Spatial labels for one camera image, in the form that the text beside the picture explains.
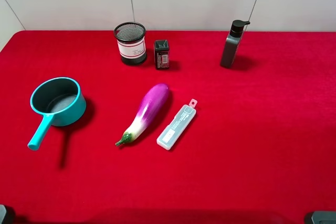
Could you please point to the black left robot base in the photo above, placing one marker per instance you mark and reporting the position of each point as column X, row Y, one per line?
column 7, row 215

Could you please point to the dark grey pump bottle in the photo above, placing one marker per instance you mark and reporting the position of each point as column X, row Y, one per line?
column 232, row 42

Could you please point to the clear plastic case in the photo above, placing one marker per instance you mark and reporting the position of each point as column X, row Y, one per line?
column 180, row 122

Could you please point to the teal saucepan with handle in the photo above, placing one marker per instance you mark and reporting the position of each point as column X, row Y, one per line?
column 60, row 102

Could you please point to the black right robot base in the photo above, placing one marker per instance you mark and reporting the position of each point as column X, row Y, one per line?
column 320, row 217

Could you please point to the red tablecloth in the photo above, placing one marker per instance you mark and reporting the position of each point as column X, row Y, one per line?
column 260, row 148

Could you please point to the black mesh pen holder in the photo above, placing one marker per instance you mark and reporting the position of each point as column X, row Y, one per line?
column 130, row 37

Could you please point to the purple toy eggplant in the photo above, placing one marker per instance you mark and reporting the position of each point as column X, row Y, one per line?
column 149, row 107

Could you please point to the small black box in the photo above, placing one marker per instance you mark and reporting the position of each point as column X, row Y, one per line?
column 161, row 54

